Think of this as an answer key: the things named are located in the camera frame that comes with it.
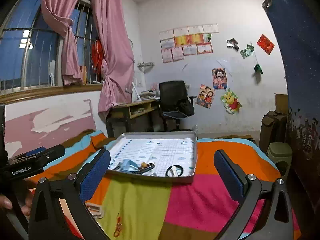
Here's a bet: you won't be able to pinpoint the beige hair claw clip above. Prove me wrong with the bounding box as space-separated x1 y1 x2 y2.
85 202 104 219

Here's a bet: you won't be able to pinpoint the person's left hand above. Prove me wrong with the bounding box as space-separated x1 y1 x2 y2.
0 179 37 218

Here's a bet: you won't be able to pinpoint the green trash bin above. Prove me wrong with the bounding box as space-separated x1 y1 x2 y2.
267 142 292 179

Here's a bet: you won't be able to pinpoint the brown bag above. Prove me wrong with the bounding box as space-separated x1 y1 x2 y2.
259 111 287 153

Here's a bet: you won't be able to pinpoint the orange bead hairpin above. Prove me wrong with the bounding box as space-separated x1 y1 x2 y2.
137 163 155 174

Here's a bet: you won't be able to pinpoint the barred window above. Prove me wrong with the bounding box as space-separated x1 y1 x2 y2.
1 0 102 94

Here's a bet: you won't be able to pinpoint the grey cardboard tray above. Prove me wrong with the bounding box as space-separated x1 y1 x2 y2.
107 131 197 184

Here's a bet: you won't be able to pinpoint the Winnie the Pooh poster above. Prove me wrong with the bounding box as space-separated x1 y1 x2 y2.
220 89 242 114

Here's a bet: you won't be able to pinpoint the wooden desk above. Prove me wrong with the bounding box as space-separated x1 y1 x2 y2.
105 99 160 137

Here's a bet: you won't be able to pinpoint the white desk lamp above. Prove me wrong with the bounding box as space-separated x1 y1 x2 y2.
125 83 141 102

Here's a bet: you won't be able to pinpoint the red hanging garment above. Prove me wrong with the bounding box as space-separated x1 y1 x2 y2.
91 40 104 75

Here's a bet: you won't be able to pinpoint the cartoon family poster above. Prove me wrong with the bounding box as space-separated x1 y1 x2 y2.
196 85 215 109

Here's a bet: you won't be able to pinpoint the anime boy poster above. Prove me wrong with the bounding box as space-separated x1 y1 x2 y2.
212 68 227 89

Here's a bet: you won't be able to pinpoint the green hanging ornament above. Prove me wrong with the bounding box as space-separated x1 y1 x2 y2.
254 54 263 75

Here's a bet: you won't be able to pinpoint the black office chair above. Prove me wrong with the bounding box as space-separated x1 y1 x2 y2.
159 80 196 132

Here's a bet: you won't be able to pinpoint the pink curtain right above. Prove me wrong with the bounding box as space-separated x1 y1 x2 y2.
91 0 135 113

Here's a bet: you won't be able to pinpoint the pink curtain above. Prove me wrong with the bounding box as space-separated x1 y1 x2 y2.
91 0 135 113
41 0 83 86

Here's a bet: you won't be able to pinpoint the pink curtain left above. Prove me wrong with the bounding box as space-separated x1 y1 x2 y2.
41 0 83 86

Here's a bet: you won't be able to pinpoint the red paper square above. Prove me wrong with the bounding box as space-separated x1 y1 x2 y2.
257 34 274 55

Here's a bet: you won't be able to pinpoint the black white photos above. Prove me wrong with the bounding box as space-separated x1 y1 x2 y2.
227 38 239 51

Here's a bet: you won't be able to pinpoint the blue patterned hanging curtain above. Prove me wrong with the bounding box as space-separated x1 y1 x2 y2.
263 0 319 238

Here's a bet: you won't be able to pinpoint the black hair tie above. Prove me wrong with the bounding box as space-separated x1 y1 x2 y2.
165 165 185 178

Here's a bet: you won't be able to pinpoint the metal wall shelf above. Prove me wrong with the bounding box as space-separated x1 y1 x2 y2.
137 62 155 74

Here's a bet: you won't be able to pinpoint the green photo on wall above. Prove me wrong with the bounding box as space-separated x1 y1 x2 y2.
240 44 254 59

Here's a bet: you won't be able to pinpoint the certificates on wall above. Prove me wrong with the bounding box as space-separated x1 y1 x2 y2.
159 23 219 63

